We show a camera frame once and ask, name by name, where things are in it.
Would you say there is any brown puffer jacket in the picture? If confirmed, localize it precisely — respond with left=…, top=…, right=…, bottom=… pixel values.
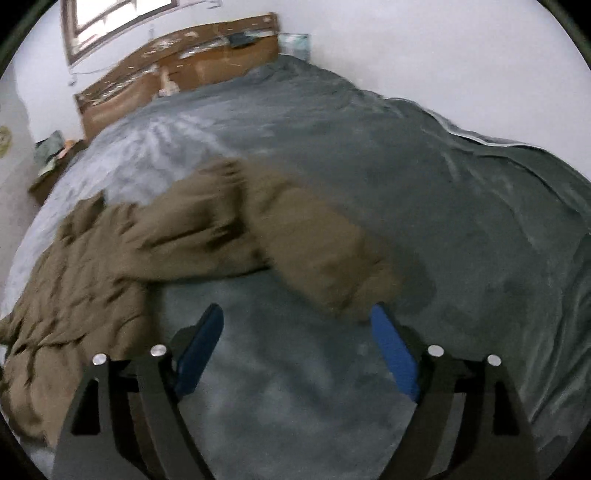
left=1, top=159, right=401, bottom=446

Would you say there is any grey plush bed blanket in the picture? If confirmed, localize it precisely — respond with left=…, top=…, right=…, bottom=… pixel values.
left=1, top=56, right=590, bottom=479

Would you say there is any dark wooden nightstand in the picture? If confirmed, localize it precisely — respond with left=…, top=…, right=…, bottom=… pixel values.
left=28, top=140, right=87, bottom=206

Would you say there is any green bag on nightstand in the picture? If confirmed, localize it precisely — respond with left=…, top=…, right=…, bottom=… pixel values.
left=34, top=130, right=65, bottom=174

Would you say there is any yellow flower cat sticker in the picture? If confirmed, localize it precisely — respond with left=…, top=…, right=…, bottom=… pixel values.
left=0, top=125, right=12, bottom=158

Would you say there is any wooden framed window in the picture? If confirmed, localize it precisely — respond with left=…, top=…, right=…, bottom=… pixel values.
left=60, top=0, right=179, bottom=65

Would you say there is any brown wooden headboard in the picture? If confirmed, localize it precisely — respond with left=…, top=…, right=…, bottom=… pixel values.
left=75, top=12, right=280, bottom=141

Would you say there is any black device on headboard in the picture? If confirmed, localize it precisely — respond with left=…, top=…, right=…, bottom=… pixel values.
left=228, top=32, right=257, bottom=49

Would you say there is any plaid pillow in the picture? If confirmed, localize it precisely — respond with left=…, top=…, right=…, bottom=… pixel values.
left=277, top=33, right=311, bottom=62

